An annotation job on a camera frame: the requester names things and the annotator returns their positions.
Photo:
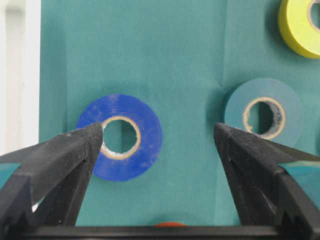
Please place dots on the green table cloth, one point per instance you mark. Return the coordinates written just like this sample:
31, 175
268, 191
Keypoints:
183, 58

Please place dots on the yellow electrical tape roll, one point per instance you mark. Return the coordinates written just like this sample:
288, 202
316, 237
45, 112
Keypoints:
297, 28

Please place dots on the white plastic tray case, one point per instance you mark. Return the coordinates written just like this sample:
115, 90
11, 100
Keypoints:
20, 46

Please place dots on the green electrical tape roll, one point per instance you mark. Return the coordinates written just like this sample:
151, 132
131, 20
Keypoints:
284, 103

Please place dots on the blue electrical tape roll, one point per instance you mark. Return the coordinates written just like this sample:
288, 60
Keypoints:
115, 166

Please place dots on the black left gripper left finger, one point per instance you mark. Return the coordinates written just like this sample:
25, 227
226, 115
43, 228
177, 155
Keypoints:
50, 181

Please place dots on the orange electrical tape roll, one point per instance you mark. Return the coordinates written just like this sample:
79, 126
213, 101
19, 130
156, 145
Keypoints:
170, 224

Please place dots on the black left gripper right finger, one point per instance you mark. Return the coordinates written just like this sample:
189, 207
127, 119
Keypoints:
267, 181

